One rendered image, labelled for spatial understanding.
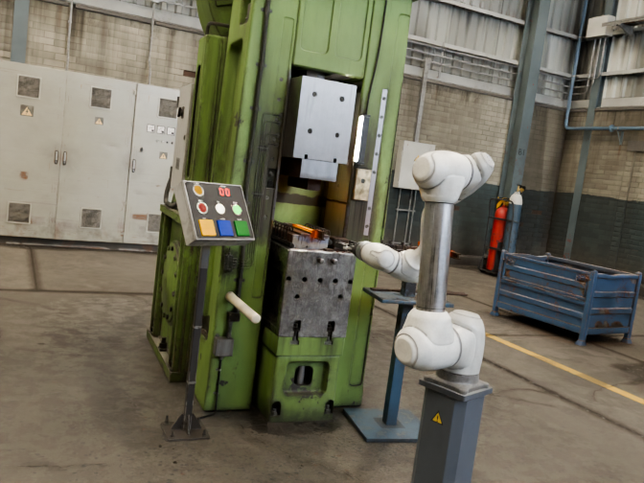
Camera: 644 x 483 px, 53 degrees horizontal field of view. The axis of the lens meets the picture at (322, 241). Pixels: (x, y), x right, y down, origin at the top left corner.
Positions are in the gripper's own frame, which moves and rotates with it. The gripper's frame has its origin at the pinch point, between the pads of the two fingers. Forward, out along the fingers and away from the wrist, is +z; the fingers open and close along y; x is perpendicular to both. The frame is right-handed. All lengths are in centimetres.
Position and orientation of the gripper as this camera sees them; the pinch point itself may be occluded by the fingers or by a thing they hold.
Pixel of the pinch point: (344, 243)
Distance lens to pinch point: 298.4
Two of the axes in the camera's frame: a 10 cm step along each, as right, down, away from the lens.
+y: 9.1, 0.7, 4.0
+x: 1.3, -9.9, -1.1
